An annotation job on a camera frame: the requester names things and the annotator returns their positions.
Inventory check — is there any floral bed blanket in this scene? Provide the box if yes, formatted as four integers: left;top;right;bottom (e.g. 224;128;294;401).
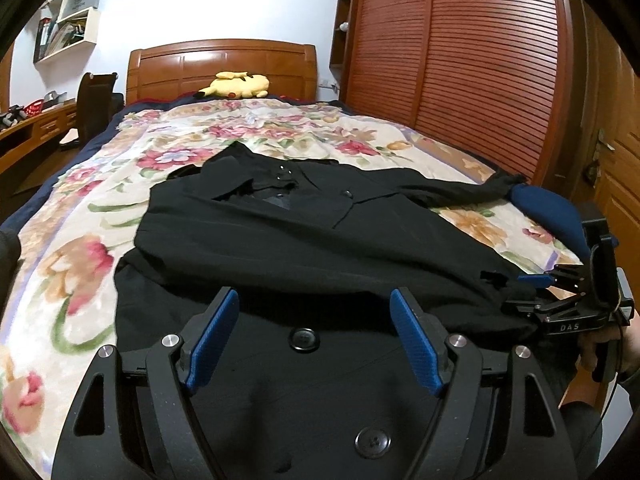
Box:
0;97;584;480

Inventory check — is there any wooden bed headboard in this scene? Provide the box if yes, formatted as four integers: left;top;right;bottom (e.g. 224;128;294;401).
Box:
126;39;318;105

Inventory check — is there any wooden room door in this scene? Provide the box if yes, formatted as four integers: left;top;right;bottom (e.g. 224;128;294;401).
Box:
572;4;639;296

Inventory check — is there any black double-breasted coat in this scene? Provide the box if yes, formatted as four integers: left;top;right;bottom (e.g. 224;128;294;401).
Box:
114;143;540;479

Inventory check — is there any wooden desk cabinet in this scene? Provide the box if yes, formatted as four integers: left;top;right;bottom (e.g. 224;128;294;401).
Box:
0;101;77;174

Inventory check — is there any red basket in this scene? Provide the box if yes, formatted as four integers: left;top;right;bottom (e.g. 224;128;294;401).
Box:
24;99;43;118

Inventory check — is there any dark grey folded garment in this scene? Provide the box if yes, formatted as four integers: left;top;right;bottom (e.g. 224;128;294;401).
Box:
0;229;22;306

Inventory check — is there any wooden louvered wardrobe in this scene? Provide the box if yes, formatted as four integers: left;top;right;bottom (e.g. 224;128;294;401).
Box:
330;0;574;185

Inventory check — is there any navy blue bed sheet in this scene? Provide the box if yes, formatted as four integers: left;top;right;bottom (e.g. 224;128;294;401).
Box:
0;96;166;233

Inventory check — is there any person right hand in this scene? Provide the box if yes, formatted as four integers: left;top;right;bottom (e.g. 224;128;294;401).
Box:
579;313;639;378

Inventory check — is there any dark wooden chair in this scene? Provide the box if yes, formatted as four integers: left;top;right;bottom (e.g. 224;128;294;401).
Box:
58;73;118;151

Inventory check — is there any white wall shelf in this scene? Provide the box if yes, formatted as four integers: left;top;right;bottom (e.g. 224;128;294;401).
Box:
34;0;101;67

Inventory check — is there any yellow plush toy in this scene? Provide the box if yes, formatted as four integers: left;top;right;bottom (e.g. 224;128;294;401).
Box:
194;72;270;99

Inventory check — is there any navy blue folded garment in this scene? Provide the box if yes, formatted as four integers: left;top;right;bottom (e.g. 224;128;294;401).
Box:
510;183;605;262

